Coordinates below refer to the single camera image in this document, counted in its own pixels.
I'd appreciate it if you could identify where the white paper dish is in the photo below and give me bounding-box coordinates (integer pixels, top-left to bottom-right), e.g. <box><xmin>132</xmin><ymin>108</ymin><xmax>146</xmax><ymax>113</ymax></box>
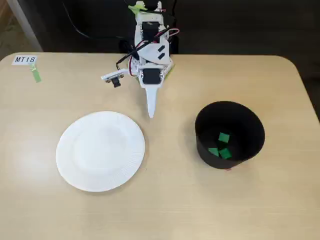
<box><xmin>55</xmin><ymin>110</ymin><xmax>146</xmax><ymax>193</ymax></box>

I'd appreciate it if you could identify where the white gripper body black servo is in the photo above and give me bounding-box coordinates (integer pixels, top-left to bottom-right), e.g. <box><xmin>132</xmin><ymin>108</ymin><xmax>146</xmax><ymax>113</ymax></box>
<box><xmin>137</xmin><ymin>41</ymin><xmax>172</xmax><ymax>89</ymax></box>

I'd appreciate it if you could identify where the red servo wire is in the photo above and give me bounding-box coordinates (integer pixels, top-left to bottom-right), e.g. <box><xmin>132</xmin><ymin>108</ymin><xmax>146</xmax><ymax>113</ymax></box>
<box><xmin>128</xmin><ymin>27</ymin><xmax>181</xmax><ymax>76</ymax></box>

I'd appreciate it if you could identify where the black round pot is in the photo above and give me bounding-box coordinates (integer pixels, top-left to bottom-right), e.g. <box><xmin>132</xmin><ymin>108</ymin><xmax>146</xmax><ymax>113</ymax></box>
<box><xmin>194</xmin><ymin>100</ymin><xmax>266</xmax><ymax>171</ymax></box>

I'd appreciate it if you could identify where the black camera cable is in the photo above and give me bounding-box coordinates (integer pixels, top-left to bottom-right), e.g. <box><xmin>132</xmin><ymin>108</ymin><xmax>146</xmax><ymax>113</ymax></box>
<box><xmin>115</xmin><ymin>13</ymin><xmax>177</xmax><ymax>72</ymax></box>

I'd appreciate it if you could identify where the white slanted bar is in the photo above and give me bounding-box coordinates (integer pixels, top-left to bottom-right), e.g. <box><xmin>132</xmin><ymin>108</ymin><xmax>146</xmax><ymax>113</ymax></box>
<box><xmin>6</xmin><ymin>0</ymin><xmax>43</xmax><ymax>53</ymax></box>

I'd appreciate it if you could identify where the white MT18 label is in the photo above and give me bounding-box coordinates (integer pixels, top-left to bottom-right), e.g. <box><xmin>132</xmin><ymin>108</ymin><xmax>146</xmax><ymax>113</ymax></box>
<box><xmin>11</xmin><ymin>54</ymin><xmax>38</xmax><ymax>66</ymax></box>

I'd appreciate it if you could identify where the green cube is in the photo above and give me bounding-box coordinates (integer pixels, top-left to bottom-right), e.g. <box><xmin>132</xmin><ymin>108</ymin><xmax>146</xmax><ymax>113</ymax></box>
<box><xmin>207</xmin><ymin>147</ymin><xmax>221</xmax><ymax>158</ymax></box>
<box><xmin>218</xmin><ymin>147</ymin><xmax>233</xmax><ymax>160</ymax></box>
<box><xmin>217</xmin><ymin>132</ymin><xmax>232</xmax><ymax>145</ymax></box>

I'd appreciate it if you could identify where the white perforated block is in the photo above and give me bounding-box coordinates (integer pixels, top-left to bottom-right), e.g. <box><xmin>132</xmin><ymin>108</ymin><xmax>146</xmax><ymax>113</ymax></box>
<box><xmin>127</xmin><ymin>56</ymin><xmax>141</xmax><ymax>77</ymax></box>

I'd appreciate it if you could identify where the white camera mount with camera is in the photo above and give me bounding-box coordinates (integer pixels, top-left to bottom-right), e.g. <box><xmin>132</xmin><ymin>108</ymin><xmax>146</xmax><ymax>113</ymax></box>
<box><xmin>100</xmin><ymin>70</ymin><xmax>126</xmax><ymax>89</ymax></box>

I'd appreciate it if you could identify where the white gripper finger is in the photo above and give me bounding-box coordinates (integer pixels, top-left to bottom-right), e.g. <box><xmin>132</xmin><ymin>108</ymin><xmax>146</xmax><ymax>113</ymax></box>
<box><xmin>139</xmin><ymin>84</ymin><xmax>164</xmax><ymax>119</ymax></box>

